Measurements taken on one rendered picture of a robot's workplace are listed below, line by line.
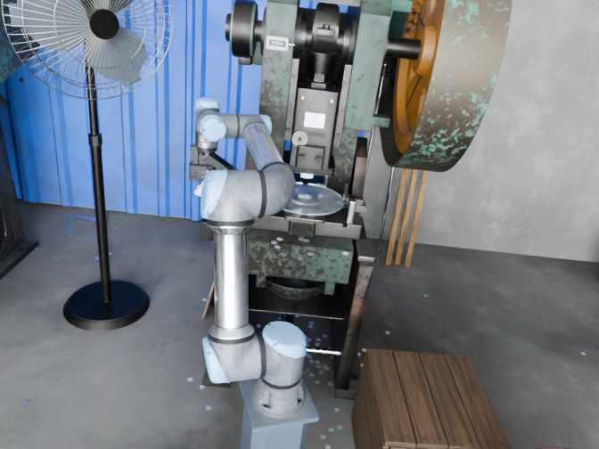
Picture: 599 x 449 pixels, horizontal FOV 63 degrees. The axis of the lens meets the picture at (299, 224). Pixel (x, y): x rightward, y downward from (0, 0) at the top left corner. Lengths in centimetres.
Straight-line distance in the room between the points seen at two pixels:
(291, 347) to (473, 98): 85
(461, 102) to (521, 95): 178
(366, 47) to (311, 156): 41
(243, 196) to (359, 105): 70
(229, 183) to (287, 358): 47
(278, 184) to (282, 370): 47
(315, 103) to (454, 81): 51
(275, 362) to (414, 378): 63
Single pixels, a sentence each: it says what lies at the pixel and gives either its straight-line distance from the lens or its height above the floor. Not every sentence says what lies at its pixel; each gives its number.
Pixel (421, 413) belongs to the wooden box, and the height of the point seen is 35.
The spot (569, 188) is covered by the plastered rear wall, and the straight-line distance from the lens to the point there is 360.
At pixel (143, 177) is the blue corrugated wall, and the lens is 331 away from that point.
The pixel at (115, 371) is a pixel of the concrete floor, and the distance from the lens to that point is 222.
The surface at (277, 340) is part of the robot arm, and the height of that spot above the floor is 68.
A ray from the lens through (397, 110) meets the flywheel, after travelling 206.
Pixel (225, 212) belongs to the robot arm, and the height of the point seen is 99.
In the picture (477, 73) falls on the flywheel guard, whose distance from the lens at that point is 149.
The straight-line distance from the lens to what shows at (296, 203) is 178.
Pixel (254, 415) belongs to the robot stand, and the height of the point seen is 45.
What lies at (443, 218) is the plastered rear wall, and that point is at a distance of 340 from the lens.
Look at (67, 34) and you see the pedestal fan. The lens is 192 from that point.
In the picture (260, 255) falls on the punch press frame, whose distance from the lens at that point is 182.
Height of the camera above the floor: 150
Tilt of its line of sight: 26 degrees down
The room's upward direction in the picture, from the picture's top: 7 degrees clockwise
